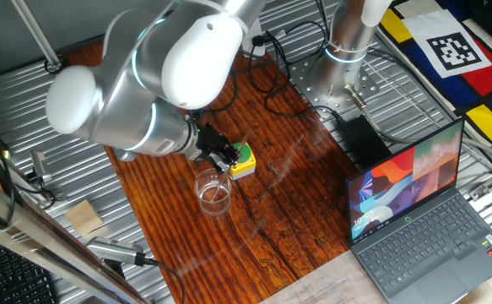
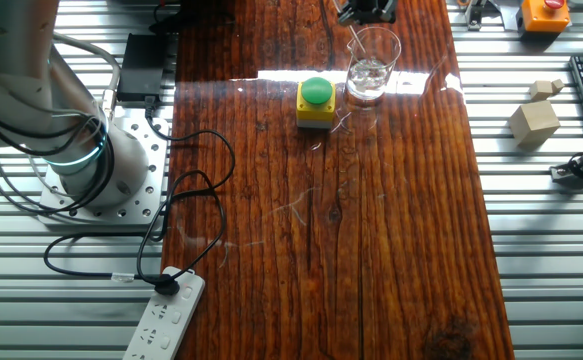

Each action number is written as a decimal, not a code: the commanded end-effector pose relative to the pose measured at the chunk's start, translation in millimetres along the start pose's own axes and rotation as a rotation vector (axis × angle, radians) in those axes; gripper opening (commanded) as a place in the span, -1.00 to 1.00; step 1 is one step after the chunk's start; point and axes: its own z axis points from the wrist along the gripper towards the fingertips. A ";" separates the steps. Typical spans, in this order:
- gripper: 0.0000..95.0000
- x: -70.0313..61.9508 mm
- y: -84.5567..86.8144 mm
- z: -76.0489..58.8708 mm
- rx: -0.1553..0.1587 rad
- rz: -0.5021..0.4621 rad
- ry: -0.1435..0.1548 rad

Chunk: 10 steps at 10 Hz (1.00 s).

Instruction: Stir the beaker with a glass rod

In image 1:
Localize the grey laptop computer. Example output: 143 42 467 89
345 117 492 304

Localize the grey metal clamp bracket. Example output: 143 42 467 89
24 149 68 204

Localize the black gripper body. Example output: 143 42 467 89
193 122 232 164

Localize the large wooden cube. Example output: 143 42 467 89
64 198 105 237

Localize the white fiducial marker sheet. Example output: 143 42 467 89
401 8 492 80

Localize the thick grey robot cable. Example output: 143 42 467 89
343 83 492 166

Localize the colourful patchwork mat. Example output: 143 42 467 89
375 0 492 162

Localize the black camera cable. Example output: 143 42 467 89
142 255 187 304

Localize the large aluminium frame beam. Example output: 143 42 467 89
0 167 150 304

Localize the clear glass stirring rod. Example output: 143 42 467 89
208 133 251 204

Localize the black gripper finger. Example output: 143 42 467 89
210 152 232 175
224 143 241 167

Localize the clear glass beaker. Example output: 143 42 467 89
192 167 235 219

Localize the perforated aluminium base plate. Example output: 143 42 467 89
289 53 381 114

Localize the yellow box green push button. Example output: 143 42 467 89
227 141 257 181

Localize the black power cord with plug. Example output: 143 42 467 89
227 30 340 124

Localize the slim metal pole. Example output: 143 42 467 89
10 0 68 76

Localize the silver depth camera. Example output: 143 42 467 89
85 236 146 268

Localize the white power strip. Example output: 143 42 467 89
241 16 268 58

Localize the black keyboard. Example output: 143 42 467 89
0 244 59 304

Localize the black power adapter brick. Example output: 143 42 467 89
338 114 392 171

